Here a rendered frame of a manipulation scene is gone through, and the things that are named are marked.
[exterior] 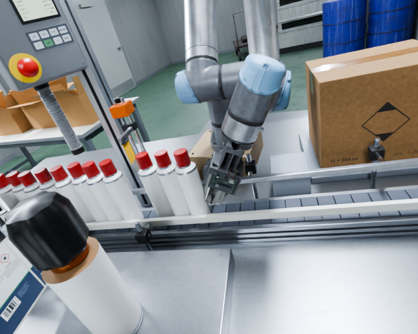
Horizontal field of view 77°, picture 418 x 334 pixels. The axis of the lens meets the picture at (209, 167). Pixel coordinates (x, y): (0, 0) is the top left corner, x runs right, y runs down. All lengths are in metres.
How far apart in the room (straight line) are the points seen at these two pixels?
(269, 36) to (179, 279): 0.64
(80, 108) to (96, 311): 1.97
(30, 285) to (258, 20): 0.81
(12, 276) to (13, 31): 0.49
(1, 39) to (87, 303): 0.54
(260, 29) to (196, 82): 0.27
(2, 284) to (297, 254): 0.59
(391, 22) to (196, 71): 5.00
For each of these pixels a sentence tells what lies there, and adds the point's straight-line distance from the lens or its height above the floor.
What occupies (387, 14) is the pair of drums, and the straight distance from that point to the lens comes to 5.46.
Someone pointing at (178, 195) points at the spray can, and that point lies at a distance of 0.66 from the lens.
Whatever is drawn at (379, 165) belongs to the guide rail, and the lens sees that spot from 0.69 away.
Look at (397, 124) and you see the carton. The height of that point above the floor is 0.97.
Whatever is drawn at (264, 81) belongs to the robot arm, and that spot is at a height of 1.22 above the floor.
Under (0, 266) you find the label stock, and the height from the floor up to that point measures 1.03.
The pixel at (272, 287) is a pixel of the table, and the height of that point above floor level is 0.83.
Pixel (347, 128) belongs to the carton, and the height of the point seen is 0.98.
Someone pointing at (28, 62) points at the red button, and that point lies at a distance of 0.69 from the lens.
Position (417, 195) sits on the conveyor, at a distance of 0.75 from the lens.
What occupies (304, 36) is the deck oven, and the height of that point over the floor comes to 0.29.
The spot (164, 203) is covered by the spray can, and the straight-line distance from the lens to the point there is 0.70.
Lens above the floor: 1.34
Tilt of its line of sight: 30 degrees down
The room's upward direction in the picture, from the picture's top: 16 degrees counter-clockwise
